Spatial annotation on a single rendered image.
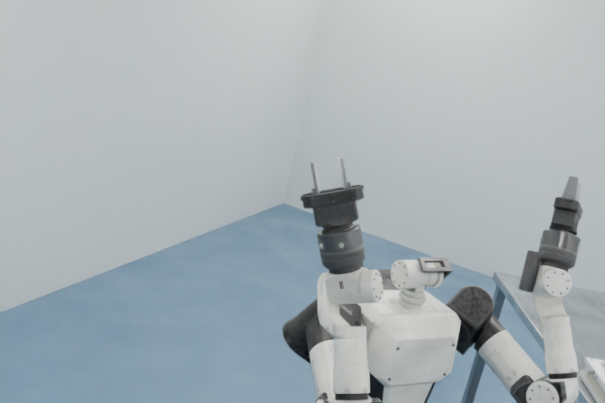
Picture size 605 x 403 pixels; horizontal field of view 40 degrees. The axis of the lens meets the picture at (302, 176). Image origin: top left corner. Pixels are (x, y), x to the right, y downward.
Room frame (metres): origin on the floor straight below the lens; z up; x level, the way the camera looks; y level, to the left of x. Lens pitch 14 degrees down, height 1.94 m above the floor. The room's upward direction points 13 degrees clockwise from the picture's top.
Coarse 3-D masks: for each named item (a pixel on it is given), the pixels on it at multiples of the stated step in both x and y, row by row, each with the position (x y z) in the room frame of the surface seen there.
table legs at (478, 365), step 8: (496, 288) 3.43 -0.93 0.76; (496, 296) 3.41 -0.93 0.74; (504, 296) 3.41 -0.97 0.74; (496, 304) 3.41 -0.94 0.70; (496, 312) 3.41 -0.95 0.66; (480, 360) 3.41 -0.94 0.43; (472, 368) 3.43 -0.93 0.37; (480, 368) 3.41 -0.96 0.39; (472, 376) 3.41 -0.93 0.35; (480, 376) 3.41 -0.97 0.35; (472, 384) 3.41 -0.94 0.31; (472, 392) 3.41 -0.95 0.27; (464, 400) 3.42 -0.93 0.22; (472, 400) 3.41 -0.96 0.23
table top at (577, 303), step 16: (496, 272) 3.45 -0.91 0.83; (512, 288) 3.29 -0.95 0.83; (576, 288) 3.48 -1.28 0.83; (512, 304) 3.17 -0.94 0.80; (528, 304) 3.14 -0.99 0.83; (576, 304) 3.27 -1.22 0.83; (592, 304) 3.32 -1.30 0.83; (528, 320) 2.98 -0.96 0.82; (576, 320) 3.08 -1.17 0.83; (592, 320) 3.12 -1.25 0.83; (576, 336) 2.91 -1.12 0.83; (592, 336) 2.95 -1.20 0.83; (576, 352) 2.76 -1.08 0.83; (592, 352) 2.80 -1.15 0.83; (592, 400) 2.40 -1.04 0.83
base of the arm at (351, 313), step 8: (344, 304) 1.73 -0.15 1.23; (352, 304) 1.76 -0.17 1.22; (344, 312) 1.71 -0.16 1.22; (352, 312) 1.73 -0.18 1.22; (360, 312) 1.76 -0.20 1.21; (288, 320) 1.76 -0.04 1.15; (352, 320) 1.71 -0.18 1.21; (360, 320) 1.73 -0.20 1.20; (288, 336) 1.72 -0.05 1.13; (288, 344) 1.71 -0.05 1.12; (296, 352) 1.71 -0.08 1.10
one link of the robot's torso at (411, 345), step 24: (384, 288) 1.91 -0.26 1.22; (384, 312) 1.76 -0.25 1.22; (408, 312) 1.79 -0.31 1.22; (432, 312) 1.83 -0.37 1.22; (384, 336) 1.72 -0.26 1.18; (408, 336) 1.74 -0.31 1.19; (432, 336) 1.77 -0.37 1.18; (456, 336) 1.82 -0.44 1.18; (384, 360) 1.71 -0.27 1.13; (408, 360) 1.74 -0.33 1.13; (432, 360) 1.78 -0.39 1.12; (384, 384) 1.72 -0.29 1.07; (408, 384) 1.76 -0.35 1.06; (432, 384) 1.82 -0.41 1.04
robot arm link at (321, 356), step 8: (320, 344) 1.63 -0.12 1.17; (328, 344) 1.63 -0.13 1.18; (312, 352) 1.63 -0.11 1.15; (320, 352) 1.62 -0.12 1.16; (328, 352) 1.61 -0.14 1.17; (312, 360) 1.62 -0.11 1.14; (320, 360) 1.60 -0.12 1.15; (328, 360) 1.59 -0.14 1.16; (312, 368) 1.62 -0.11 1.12; (320, 368) 1.59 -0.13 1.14; (328, 368) 1.58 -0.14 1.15; (320, 376) 1.57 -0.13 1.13; (328, 376) 1.56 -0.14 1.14; (320, 384) 1.56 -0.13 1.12; (328, 384) 1.54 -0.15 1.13; (320, 392) 1.54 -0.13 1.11; (328, 392) 1.53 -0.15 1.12; (320, 400) 1.48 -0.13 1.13
